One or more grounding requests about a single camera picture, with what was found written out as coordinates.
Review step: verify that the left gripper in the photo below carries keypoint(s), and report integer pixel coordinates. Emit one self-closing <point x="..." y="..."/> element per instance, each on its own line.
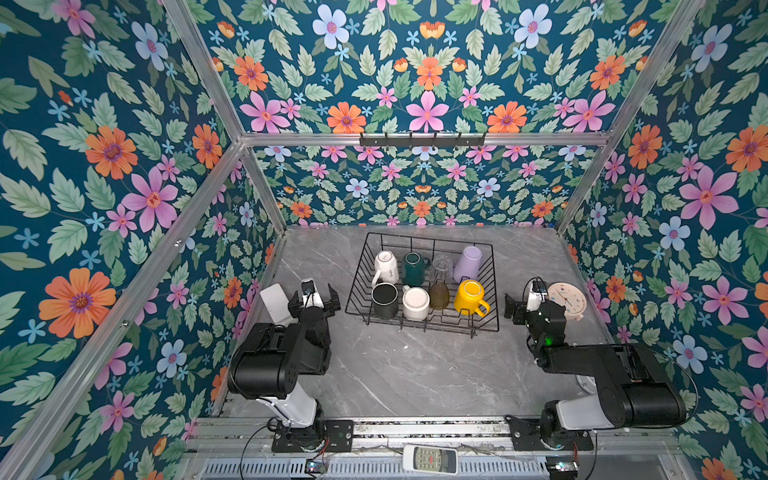
<point x="332" y="306"/>

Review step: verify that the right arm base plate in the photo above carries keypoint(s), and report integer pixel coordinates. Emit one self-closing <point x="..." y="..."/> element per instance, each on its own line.
<point x="528" y="434"/>

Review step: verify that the aluminium frame post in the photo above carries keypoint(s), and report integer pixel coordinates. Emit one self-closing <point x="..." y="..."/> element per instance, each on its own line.
<point x="180" y="15"/>

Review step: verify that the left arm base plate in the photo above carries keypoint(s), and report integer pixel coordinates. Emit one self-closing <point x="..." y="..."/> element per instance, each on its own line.
<point x="325" y="435"/>

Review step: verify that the black mug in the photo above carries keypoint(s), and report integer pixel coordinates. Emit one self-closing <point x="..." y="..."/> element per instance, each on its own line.
<point x="385" y="303"/>

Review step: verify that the white rectangular box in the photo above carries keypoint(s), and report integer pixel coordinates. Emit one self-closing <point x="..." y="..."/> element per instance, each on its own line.
<point x="276" y="303"/>

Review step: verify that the yellow mug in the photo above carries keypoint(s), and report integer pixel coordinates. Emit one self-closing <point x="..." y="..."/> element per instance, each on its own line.
<point x="469" y="299"/>

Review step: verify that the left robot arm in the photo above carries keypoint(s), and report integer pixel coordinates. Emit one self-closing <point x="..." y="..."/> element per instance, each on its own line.
<point x="267" y="365"/>

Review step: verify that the red inside white mug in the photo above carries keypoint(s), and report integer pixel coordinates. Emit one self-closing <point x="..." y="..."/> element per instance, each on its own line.
<point x="416" y="303"/>

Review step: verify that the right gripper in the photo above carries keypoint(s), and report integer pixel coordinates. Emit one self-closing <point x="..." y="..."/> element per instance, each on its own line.
<point x="521" y="311"/>

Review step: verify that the green mug cream inside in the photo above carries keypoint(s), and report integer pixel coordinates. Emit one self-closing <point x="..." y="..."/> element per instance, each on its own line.
<point x="414" y="269"/>

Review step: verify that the black hook rail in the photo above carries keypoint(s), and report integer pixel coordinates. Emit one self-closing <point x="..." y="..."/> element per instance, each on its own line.
<point x="439" y="140"/>

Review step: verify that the white remote control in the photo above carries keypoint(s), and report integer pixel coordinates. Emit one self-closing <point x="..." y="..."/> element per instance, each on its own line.
<point x="430" y="460"/>

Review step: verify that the clear glass cup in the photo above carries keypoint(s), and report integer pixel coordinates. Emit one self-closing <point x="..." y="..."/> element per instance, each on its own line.
<point x="441" y="269"/>

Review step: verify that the lilac cup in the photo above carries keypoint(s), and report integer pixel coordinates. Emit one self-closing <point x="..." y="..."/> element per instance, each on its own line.
<point x="468" y="265"/>

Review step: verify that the amber glass cup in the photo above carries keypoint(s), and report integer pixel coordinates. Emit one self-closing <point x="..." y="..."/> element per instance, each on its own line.
<point x="439" y="294"/>

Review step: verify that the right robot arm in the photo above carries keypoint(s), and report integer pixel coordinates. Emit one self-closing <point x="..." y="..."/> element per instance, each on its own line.
<point x="632" y="389"/>

